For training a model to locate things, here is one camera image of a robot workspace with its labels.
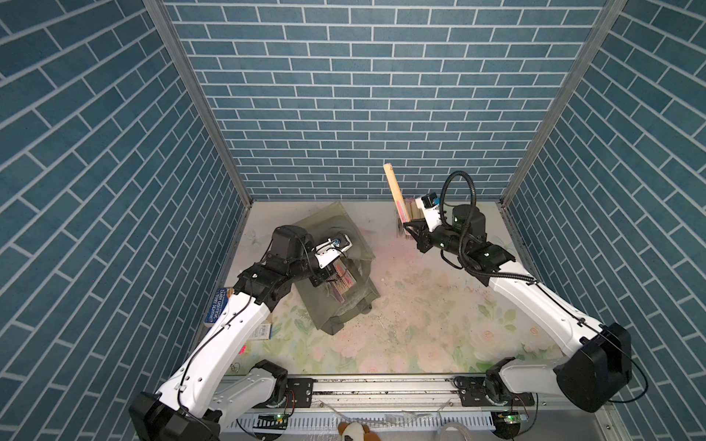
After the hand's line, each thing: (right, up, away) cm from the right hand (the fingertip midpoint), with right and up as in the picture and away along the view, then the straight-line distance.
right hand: (410, 224), depth 76 cm
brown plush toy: (-15, -51, -9) cm, 54 cm away
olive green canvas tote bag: (-23, -26, +5) cm, 36 cm away
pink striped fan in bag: (-21, -20, +18) cm, 34 cm away
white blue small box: (-44, -33, +8) cm, 56 cm away
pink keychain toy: (-50, -38, +6) cm, 63 cm away
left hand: (-19, -8, -3) cm, 21 cm away
